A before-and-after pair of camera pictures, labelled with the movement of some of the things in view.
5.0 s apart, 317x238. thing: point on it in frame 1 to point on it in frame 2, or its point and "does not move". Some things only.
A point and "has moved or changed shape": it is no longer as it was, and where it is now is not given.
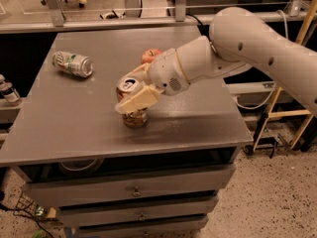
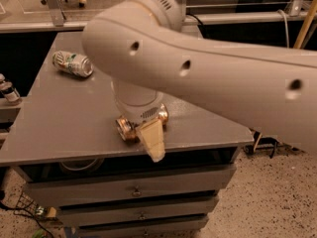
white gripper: [165, 70] to [140, 112]
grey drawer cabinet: [101, 178] does not move
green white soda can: [73, 63] does not move
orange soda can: [124, 88] has moved or changed shape
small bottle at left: [11, 94] does not move
